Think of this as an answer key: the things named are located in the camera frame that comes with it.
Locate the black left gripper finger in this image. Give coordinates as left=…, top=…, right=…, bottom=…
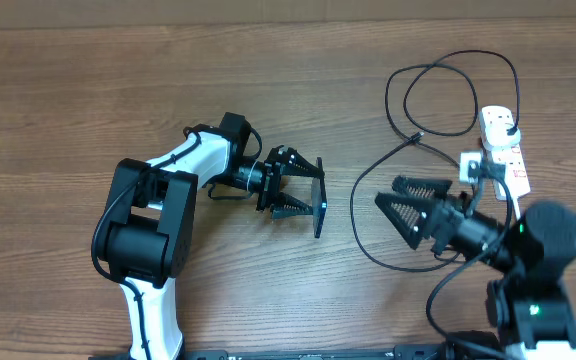
left=280, top=147, right=324, bottom=178
left=270, top=192, right=313, bottom=219

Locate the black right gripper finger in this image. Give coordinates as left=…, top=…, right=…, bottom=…
left=392, top=176, right=452, bottom=199
left=375, top=193, right=435, bottom=250

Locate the blue Samsung Galaxy smartphone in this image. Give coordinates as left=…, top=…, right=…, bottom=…
left=311, top=157, right=328, bottom=238

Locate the black USB charging cable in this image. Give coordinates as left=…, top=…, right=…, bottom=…
left=349, top=49, right=521, bottom=274

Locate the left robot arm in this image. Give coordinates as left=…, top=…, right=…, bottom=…
left=91, top=112, right=327, bottom=359

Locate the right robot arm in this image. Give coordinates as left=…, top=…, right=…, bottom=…
left=375, top=177, right=576, bottom=359

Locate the white charger plug adapter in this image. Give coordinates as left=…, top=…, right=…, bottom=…
left=481, top=123, right=522, bottom=151

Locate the white power strip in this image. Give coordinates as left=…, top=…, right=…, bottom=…
left=478, top=104, right=532, bottom=202

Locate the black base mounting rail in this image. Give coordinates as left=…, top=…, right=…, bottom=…
left=87, top=342, right=499, bottom=360

